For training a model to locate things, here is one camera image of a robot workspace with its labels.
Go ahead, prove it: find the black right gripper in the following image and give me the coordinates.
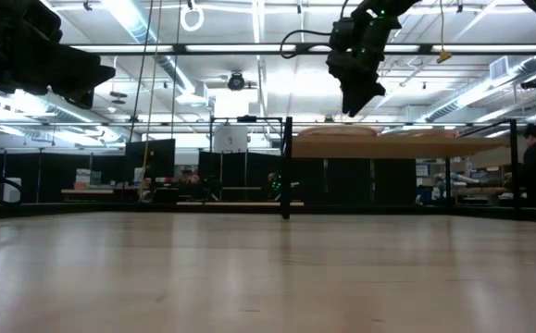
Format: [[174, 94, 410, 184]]
[[326, 6, 401, 117]]

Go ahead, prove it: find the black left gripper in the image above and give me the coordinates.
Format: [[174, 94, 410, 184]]
[[0, 0, 117, 110]]

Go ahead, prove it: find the wooden shelf with black legs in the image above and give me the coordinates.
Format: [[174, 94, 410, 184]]
[[280, 116, 519, 220]]

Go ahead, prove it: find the black overhead beam with lights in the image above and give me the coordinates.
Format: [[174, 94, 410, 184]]
[[68, 43, 536, 56]]

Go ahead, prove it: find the black partition curtain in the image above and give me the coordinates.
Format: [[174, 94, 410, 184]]
[[197, 151, 283, 203], [293, 158, 418, 207], [0, 148, 127, 204]]

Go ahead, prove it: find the yellow hanging connector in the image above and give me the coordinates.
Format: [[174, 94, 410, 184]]
[[435, 0, 454, 65]]

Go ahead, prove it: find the green box on desk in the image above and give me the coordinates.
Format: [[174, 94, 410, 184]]
[[75, 168, 103, 190]]

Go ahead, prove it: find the wooden background desk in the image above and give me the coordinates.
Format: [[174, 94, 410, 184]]
[[61, 187, 116, 195], [452, 186, 512, 198]]

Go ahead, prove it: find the black ceiling dome device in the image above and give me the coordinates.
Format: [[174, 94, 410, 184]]
[[226, 71, 247, 93]]

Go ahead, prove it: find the white floor appliance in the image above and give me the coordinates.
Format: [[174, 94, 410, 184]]
[[2, 177, 22, 204]]

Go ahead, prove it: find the black hanging cable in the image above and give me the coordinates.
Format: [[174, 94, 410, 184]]
[[127, 0, 156, 144]]

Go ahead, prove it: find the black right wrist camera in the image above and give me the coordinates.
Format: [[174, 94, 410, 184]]
[[330, 17, 357, 53]]

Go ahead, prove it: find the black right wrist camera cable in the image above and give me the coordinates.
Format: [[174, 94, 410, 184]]
[[279, 29, 338, 60]]

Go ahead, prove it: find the silver ceiling ventilation duct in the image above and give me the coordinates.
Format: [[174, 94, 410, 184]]
[[422, 54, 536, 124]]

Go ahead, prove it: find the black background frame stand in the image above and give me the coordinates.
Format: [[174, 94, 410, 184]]
[[208, 115, 285, 204]]

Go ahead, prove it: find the white cable ring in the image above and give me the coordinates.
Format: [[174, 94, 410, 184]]
[[179, 3, 206, 33]]

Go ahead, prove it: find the black aluminium table frame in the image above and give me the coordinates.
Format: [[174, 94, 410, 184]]
[[0, 199, 536, 223]]

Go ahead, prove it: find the white sheet on frame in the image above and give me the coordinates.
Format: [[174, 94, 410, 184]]
[[213, 125, 249, 154]]

